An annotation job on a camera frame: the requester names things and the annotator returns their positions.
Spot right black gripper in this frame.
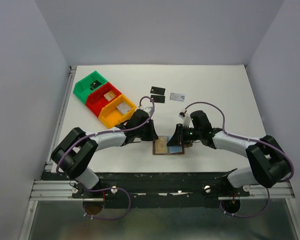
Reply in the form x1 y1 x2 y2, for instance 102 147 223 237
166 123 202 147

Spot brown leather card holder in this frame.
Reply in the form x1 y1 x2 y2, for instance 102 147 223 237
152 136 193 156

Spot black credit card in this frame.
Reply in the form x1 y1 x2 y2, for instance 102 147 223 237
150 86 166 96
150 94 166 104

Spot silver VIP credit card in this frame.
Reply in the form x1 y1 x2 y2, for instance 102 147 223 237
169 92 185 102

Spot gold credit card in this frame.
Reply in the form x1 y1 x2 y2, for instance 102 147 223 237
154 136 168 155

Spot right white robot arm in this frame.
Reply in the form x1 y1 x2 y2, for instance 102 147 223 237
167 110 292 196

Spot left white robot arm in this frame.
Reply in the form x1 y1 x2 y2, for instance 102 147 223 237
50 109 158 198

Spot silver card in yellow bin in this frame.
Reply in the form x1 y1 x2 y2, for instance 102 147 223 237
116 101 131 116

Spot gold card in red bin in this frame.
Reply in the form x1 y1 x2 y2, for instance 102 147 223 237
103 91 116 102

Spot black card in green bin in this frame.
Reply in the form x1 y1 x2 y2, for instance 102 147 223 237
90 80 102 91

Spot yellow plastic bin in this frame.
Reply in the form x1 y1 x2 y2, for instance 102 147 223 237
98 94 137 129

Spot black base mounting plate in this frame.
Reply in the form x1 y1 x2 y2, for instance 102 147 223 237
41 171 282 210

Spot red plastic bin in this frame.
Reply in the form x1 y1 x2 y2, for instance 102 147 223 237
85 82 122 117

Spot green plastic bin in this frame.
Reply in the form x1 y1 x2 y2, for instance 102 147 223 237
73 71 108 104

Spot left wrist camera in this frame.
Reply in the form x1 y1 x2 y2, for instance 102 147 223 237
139 106 154 116

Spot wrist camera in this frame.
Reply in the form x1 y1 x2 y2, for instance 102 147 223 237
139 106 154 116
178 108 192 127

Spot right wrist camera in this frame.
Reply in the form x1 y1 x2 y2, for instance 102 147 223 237
178 108 192 127

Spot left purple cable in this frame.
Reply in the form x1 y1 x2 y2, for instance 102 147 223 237
56 96 156 221

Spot aluminium rail frame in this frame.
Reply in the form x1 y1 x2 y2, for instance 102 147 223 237
17 65 78 240

